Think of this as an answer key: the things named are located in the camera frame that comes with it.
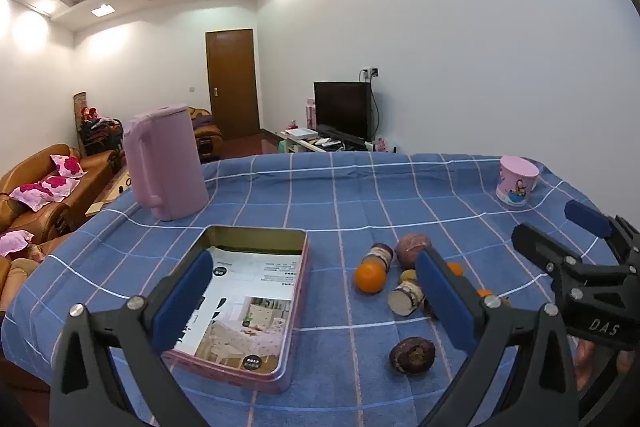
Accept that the pink metal tin box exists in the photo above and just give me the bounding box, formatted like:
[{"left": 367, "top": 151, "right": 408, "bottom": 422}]
[{"left": 161, "top": 225, "right": 309, "bottom": 394}]

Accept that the pink floral cushion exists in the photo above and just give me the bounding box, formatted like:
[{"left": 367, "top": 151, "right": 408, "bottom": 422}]
[
  {"left": 0, "top": 229, "right": 35, "bottom": 258},
  {"left": 9, "top": 183, "right": 53, "bottom": 211},
  {"left": 49, "top": 154, "right": 87, "bottom": 180},
  {"left": 40, "top": 174, "right": 82, "bottom": 198}
]

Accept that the printed paper leaflet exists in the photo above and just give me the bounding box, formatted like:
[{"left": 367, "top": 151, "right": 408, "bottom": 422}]
[{"left": 175, "top": 247, "right": 303, "bottom": 375}]

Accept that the pink electric kettle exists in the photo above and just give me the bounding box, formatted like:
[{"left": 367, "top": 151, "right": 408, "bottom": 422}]
[{"left": 122, "top": 104, "right": 210, "bottom": 222}]

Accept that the black television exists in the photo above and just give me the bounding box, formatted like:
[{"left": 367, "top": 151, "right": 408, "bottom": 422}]
[{"left": 313, "top": 82, "right": 373, "bottom": 142}]

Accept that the person's right hand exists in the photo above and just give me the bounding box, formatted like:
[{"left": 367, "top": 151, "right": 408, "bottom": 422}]
[{"left": 574, "top": 341, "right": 637, "bottom": 390}]

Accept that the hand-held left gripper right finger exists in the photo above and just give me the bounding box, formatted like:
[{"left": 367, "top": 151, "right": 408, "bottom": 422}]
[{"left": 415, "top": 248, "right": 583, "bottom": 427}]

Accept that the dark purple layered cake cylinder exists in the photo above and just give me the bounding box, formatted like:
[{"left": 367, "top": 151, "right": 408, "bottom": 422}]
[{"left": 361, "top": 243, "right": 395, "bottom": 269}]

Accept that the brown round taro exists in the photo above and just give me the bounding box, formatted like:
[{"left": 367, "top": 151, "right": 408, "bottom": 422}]
[{"left": 389, "top": 337, "right": 437, "bottom": 376}]

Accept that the brown wooden door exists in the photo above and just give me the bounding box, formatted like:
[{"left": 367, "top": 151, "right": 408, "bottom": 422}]
[{"left": 205, "top": 28, "right": 262, "bottom": 140}]

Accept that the tall patterned board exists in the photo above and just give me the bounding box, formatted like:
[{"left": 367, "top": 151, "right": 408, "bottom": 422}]
[{"left": 73, "top": 92, "right": 89, "bottom": 142}]

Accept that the purple turnip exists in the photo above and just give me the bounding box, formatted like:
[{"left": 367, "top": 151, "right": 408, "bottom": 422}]
[{"left": 395, "top": 233, "right": 433, "bottom": 269}]

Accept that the black power cable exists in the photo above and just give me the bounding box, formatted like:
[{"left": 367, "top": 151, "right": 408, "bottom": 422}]
[{"left": 369, "top": 79, "right": 380, "bottom": 142}]

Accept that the wooden coffee table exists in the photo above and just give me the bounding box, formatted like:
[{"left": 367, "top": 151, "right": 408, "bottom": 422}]
[{"left": 85, "top": 167, "right": 132, "bottom": 219}]

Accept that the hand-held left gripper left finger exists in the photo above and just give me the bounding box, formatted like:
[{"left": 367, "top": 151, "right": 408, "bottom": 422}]
[{"left": 49, "top": 249, "right": 216, "bottom": 427}]

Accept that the long brown leather sofa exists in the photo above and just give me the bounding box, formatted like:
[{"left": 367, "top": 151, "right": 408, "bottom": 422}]
[{"left": 0, "top": 144, "right": 123, "bottom": 248}]

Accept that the blue checkered tablecloth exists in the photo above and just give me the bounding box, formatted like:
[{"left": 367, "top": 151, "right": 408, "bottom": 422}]
[{"left": 0, "top": 152, "right": 640, "bottom": 427}]

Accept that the pink cartoon print cup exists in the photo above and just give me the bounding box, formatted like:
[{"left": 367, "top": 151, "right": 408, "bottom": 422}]
[{"left": 496, "top": 156, "right": 540, "bottom": 208}]

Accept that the brown leather armchair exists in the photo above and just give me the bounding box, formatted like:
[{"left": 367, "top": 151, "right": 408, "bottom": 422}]
[{"left": 0, "top": 237, "right": 71, "bottom": 310}]

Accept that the brown cake cylinder pale end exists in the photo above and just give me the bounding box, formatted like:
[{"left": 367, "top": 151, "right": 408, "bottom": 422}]
[{"left": 387, "top": 279, "right": 427, "bottom": 318}]

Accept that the white low television table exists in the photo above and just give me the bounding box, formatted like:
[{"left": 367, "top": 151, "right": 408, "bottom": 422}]
[{"left": 280, "top": 129, "right": 371, "bottom": 154}]

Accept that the dark cluttered rack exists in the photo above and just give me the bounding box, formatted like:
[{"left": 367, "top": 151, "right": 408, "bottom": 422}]
[{"left": 77, "top": 117, "right": 124, "bottom": 156}]

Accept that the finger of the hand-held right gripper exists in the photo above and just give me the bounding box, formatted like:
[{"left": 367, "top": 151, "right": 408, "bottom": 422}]
[
  {"left": 565, "top": 200, "right": 640, "bottom": 268},
  {"left": 511, "top": 223, "right": 583, "bottom": 280}
]

